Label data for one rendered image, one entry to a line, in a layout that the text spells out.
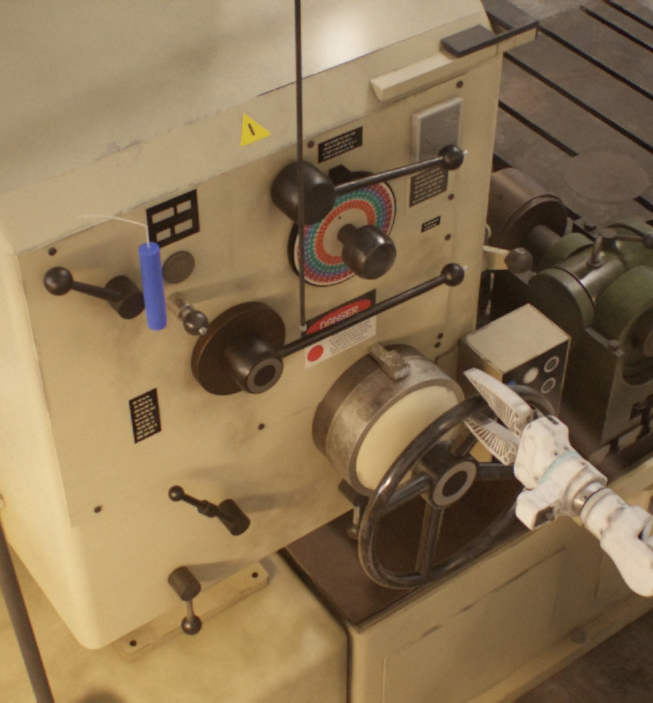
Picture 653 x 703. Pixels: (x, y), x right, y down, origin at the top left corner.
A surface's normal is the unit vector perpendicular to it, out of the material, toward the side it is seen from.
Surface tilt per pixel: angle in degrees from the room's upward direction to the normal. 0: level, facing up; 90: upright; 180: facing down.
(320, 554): 0
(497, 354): 0
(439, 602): 90
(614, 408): 90
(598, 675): 0
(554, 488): 12
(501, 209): 36
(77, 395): 90
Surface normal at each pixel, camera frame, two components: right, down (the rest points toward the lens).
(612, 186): 0.00, -0.73
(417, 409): 0.50, 0.12
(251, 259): 0.58, 0.56
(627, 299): -0.43, -0.41
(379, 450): 0.13, 0.54
